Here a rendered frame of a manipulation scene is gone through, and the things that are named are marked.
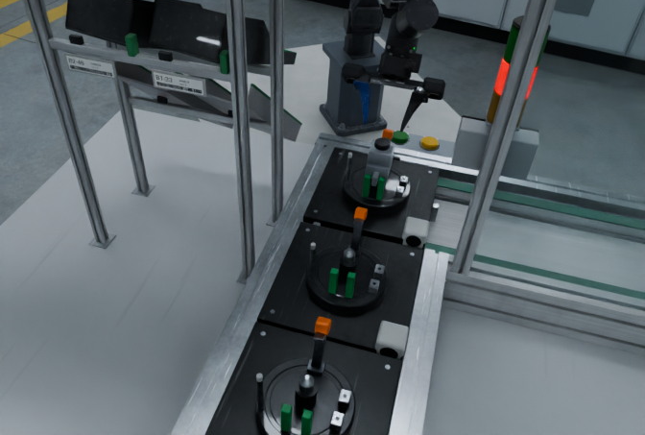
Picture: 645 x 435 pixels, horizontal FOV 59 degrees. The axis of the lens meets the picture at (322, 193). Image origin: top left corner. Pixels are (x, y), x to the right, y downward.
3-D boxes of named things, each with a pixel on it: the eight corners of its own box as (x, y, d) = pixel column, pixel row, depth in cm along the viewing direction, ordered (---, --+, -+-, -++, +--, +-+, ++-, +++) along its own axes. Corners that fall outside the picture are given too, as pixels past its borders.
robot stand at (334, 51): (365, 101, 165) (372, 36, 152) (388, 128, 155) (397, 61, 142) (318, 108, 161) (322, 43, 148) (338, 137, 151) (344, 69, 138)
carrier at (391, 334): (300, 228, 111) (301, 179, 103) (422, 256, 107) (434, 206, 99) (256, 326, 93) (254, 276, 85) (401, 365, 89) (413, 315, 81)
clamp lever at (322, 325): (311, 359, 84) (319, 315, 81) (324, 363, 84) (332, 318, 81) (304, 374, 81) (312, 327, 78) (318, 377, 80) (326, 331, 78)
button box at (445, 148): (384, 148, 141) (388, 128, 137) (469, 165, 138) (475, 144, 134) (379, 164, 136) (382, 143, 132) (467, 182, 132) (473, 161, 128)
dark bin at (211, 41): (237, 49, 116) (244, 12, 114) (294, 64, 112) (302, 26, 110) (148, 43, 91) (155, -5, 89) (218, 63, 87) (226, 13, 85)
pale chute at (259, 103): (244, 125, 131) (250, 107, 131) (296, 142, 127) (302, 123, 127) (182, 87, 104) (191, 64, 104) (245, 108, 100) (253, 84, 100)
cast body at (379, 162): (370, 158, 117) (374, 131, 112) (392, 163, 116) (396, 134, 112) (362, 183, 111) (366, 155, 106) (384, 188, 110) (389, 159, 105)
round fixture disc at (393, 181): (350, 164, 124) (351, 157, 123) (414, 178, 122) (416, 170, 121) (334, 205, 114) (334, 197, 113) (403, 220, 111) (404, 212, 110)
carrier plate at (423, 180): (333, 154, 130) (334, 146, 129) (439, 176, 126) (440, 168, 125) (302, 223, 112) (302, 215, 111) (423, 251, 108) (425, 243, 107)
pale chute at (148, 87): (184, 113, 133) (191, 95, 133) (232, 129, 129) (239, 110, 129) (108, 73, 106) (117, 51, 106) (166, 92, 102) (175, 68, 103)
